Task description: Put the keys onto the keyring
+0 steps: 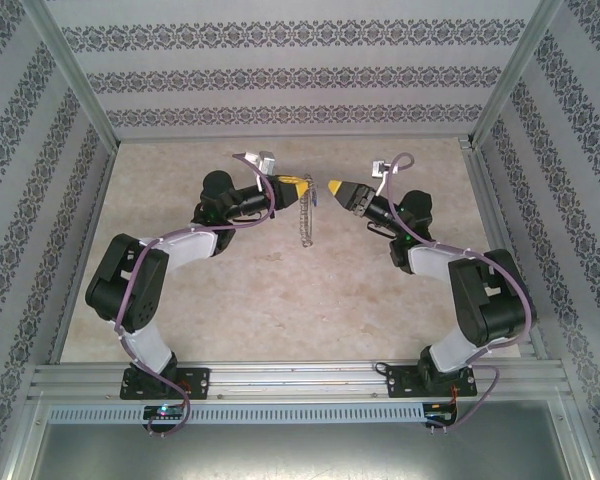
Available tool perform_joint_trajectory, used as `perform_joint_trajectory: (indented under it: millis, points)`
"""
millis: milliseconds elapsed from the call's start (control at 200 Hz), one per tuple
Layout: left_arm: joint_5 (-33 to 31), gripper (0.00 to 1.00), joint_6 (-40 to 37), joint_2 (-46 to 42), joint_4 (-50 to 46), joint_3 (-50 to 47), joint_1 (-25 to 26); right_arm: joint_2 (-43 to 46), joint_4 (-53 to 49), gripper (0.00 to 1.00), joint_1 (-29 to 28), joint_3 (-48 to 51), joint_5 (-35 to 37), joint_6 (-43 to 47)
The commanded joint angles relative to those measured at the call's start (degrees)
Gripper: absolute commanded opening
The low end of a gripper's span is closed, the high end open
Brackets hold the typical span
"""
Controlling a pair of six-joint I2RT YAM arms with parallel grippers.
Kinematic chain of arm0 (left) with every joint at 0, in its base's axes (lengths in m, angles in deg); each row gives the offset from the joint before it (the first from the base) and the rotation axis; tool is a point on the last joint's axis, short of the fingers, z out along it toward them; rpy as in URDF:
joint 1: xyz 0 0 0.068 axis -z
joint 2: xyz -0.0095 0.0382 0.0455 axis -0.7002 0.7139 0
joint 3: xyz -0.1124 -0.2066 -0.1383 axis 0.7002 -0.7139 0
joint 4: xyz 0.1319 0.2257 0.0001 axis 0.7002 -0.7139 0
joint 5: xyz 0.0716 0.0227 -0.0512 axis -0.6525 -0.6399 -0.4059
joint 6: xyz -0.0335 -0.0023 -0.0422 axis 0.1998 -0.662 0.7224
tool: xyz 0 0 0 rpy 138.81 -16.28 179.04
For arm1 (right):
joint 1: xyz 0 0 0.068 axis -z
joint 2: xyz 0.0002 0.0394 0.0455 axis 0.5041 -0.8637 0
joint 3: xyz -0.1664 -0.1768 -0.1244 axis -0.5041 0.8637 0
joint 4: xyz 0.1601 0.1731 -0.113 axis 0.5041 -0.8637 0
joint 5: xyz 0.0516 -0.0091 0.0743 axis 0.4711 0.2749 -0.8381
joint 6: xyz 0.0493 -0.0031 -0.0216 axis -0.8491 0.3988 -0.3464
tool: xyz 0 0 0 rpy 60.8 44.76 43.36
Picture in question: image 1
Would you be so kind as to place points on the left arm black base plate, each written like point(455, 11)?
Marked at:
point(195, 382)

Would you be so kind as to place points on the white camera bracket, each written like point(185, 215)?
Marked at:
point(250, 156)
point(383, 186)

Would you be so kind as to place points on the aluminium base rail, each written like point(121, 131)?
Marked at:
point(290, 380)

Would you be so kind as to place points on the grey metal sheet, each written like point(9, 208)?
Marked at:
point(300, 450)

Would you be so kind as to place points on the right white camera bracket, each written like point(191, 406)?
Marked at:
point(383, 186)

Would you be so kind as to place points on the left white camera bracket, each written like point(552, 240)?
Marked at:
point(250, 156)

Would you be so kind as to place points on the aluminium frame post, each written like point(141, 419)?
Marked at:
point(65, 65)
point(517, 65)

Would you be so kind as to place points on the metal band with key rings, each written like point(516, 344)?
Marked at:
point(306, 220)

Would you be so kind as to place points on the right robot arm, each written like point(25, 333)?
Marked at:
point(485, 300)

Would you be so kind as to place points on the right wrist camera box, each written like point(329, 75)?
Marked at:
point(378, 167)

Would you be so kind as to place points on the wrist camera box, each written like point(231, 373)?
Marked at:
point(266, 161)
point(378, 167)

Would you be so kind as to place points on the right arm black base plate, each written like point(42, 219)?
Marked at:
point(397, 382)

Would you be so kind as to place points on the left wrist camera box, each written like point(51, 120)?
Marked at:
point(266, 161)

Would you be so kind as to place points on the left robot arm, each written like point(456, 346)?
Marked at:
point(125, 285)

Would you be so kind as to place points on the aluminium side rail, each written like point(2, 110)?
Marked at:
point(485, 200)

